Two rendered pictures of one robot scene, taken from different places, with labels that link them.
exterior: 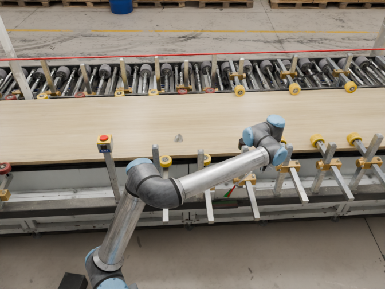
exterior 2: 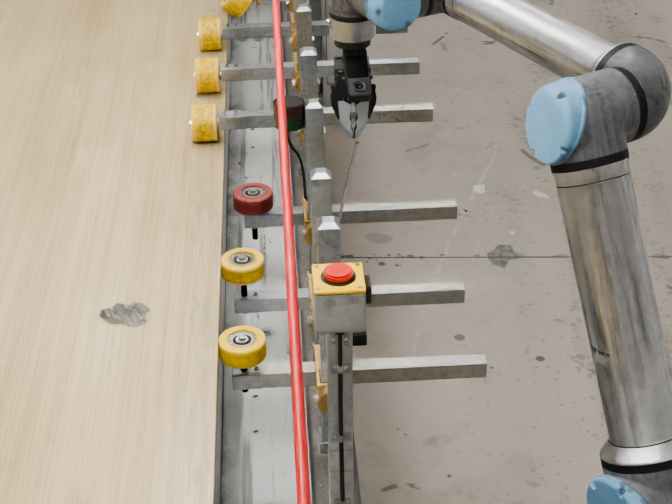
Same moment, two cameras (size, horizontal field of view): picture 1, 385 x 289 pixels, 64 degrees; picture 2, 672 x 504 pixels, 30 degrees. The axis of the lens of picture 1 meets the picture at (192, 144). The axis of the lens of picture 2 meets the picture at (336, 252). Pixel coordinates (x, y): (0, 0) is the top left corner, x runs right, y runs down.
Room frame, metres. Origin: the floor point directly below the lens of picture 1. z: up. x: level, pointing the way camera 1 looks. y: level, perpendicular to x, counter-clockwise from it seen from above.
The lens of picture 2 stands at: (1.21, 1.87, 2.15)
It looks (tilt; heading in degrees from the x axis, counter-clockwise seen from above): 32 degrees down; 271
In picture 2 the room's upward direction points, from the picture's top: 1 degrees counter-clockwise
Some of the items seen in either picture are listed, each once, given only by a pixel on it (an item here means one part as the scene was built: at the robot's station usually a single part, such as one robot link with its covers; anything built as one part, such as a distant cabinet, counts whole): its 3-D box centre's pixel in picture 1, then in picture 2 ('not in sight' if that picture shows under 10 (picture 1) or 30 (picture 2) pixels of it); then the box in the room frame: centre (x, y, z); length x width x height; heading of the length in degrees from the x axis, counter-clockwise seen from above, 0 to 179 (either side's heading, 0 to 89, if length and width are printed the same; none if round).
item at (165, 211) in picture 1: (165, 192); (359, 372); (1.19, 0.16, 0.82); 0.43 x 0.03 x 0.04; 4
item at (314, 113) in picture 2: (240, 175); (316, 209); (1.26, -0.30, 0.88); 0.03 x 0.03 x 0.48; 4
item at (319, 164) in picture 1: (327, 164); (304, 72); (1.30, -0.82, 0.95); 0.13 x 0.06 x 0.05; 94
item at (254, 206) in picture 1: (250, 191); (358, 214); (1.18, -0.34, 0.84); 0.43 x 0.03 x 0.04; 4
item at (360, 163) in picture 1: (368, 162); (300, 31); (1.31, -1.07, 0.95); 0.13 x 0.06 x 0.05; 94
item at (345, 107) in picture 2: not in sight; (345, 114); (1.21, -0.41, 1.04); 0.06 x 0.03 x 0.09; 92
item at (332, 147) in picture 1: (321, 172); (306, 102); (1.30, -0.80, 0.88); 0.03 x 0.03 x 0.48; 4
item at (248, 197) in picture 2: not in sight; (254, 214); (1.39, -0.33, 0.85); 0.08 x 0.08 x 0.11
